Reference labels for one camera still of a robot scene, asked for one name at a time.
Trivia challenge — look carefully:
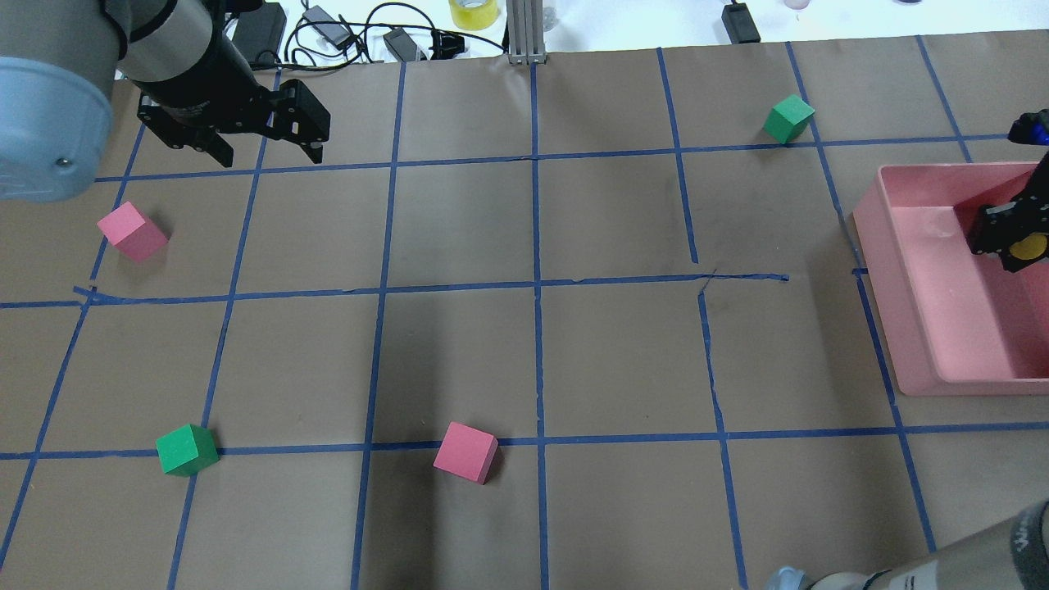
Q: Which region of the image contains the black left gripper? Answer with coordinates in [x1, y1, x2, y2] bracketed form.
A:
[135, 34, 331, 168]

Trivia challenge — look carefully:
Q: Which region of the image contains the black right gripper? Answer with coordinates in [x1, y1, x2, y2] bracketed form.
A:
[967, 111, 1048, 273]

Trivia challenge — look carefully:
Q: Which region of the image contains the yellow mushroom push button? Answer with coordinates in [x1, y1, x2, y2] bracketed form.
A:
[1008, 233, 1048, 256]

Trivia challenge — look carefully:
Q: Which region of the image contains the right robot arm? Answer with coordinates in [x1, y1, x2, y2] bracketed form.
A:
[767, 159, 1047, 589]

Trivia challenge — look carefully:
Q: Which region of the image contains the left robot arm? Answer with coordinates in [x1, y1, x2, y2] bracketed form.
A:
[1, 1, 331, 202]

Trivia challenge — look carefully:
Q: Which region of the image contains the green cube near arm base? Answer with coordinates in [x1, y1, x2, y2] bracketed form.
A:
[155, 424, 220, 477]

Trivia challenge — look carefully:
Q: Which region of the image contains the pink plastic bin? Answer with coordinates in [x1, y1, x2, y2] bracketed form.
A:
[854, 163, 1048, 397]

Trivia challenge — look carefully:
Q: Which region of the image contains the pink cube far side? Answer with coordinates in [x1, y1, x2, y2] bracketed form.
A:
[97, 202, 169, 264]

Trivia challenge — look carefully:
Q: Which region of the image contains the pink cube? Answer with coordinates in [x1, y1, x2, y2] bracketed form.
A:
[432, 421, 499, 485]
[97, 202, 169, 264]

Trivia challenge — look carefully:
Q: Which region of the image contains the yellow tape roll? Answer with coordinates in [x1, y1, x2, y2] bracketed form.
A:
[448, 0, 500, 31]

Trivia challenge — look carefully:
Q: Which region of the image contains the green cube near bin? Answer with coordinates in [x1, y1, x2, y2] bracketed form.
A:
[763, 94, 816, 145]

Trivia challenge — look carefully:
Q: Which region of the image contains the black power adapter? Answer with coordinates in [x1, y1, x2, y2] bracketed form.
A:
[720, 1, 761, 44]

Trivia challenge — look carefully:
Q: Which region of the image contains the pink cube near centre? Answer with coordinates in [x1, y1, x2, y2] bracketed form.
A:
[432, 421, 499, 485]

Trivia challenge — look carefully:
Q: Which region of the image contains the aluminium frame post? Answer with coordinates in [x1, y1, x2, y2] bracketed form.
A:
[506, 0, 547, 65]

